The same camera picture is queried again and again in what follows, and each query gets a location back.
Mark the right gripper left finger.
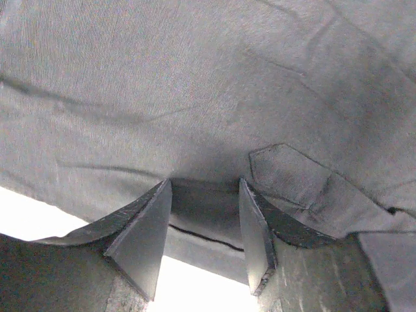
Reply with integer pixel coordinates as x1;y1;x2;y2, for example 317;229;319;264
1;180;172;311

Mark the black long sleeve shirt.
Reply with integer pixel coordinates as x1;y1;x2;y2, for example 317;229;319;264
1;1;415;311

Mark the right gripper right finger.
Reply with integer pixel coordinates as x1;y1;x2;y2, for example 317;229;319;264
239;179;389;311

